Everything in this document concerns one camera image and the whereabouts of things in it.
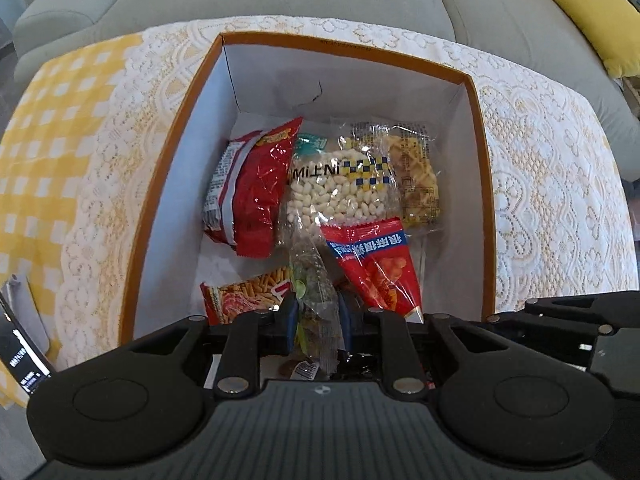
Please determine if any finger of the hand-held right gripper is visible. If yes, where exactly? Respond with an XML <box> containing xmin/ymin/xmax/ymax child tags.
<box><xmin>485</xmin><ymin>291</ymin><xmax>640</xmax><ymax>348</ymax></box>

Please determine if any yellow cushion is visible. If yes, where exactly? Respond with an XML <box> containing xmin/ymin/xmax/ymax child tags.
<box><xmin>541</xmin><ymin>0</ymin><xmax>640</xmax><ymax>78</ymax></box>

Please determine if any white puffs clear packet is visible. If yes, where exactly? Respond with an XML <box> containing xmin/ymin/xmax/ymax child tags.
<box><xmin>282</xmin><ymin>135</ymin><xmax>401</xmax><ymax>231</ymax></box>

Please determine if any waffle clear packet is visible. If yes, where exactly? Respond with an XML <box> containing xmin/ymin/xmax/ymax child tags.
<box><xmin>350</xmin><ymin>120</ymin><xmax>446</xmax><ymax>233</ymax></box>

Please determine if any dark chocolate snack packet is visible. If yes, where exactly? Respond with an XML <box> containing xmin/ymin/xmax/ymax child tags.
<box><xmin>340</xmin><ymin>347</ymin><xmax>386</xmax><ymax>383</ymax></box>

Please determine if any red triangular snack packet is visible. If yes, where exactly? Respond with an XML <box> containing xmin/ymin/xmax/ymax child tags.
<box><xmin>320</xmin><ymin>216</ymin><xmax>426</xmax><ymax>323</ymax></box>

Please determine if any white device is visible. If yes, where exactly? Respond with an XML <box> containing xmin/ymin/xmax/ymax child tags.
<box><xmin>7</xmin><ymin>272</ymin><xmax>51</xmax><ymax>356</ymax></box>

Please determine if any black phone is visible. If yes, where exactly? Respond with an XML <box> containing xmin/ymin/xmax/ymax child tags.
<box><xmin>0</xmin><ymin>290</ymin><xmax>53</xmax><ymax>396</ymax></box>

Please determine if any white lace tablecloth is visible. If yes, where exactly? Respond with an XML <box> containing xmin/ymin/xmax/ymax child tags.
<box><xmin>50</xmin><ymin>15</ymin><xmax>640</xmax><ymax>361</ymax></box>

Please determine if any stick snack packet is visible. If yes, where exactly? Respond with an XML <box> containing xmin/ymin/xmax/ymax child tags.
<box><xmin>200</xmin><ymin>265</ymin><xmax>296</xmax><ymax>328</ymax></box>

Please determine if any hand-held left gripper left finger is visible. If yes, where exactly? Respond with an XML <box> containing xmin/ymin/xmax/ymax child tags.
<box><xmin>122</xmin><ymin>292</ymin><xmax>301</xmax><ymax>398</ymax></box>

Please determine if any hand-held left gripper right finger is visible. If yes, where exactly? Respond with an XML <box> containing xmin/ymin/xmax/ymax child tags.
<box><xmin>337</xmin><ymin>292</ymin><xmax>501</xmax><ymax>396</ymax></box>

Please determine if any yellow checked tablecloth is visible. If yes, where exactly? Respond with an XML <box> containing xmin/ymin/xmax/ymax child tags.
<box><xmin>0</xmin><ymin>32</ymin><xmax>146</xmax><ymax>408</ymax></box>

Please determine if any clear packet with green snacks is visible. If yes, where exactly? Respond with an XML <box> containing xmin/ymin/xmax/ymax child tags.
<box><xmin>277</xmin><ymin>210</ymin><xmax>346</xmax><ymax>383</ymax></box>

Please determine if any teal snack packet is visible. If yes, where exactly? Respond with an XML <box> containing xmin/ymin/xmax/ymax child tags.
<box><xmin>292</xmin><ymin>132</ymin><xmax>331</xmax><ymax>161</ymax></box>

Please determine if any orange cardboard box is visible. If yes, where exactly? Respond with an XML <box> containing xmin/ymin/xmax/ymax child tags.
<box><xmin>117</xmin><ymin>31</ymin><xmax>498</xmax><ymax>348</ymax></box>

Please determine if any large red snack bag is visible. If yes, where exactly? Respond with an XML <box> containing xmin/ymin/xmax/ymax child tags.
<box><xmin>201</xmin><ymin>116</ymin><xmax>305</xmax><ymax>258</ymax></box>

